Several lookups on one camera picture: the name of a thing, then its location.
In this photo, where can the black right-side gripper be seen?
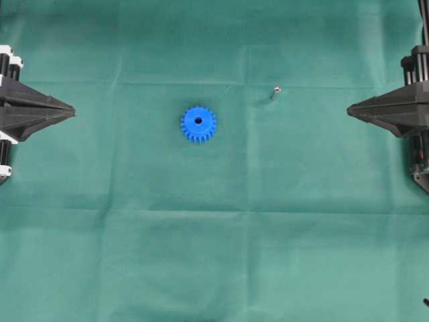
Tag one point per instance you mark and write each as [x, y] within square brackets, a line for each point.
[404, 122]

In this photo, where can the left-side gripper white rails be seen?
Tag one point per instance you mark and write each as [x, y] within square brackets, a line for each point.
[19, 123]

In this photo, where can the blue plastic gear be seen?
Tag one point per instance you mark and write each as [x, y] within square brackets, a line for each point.
[198, 124]

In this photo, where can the green table cloth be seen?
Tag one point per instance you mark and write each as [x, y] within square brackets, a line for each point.
[293, 211]

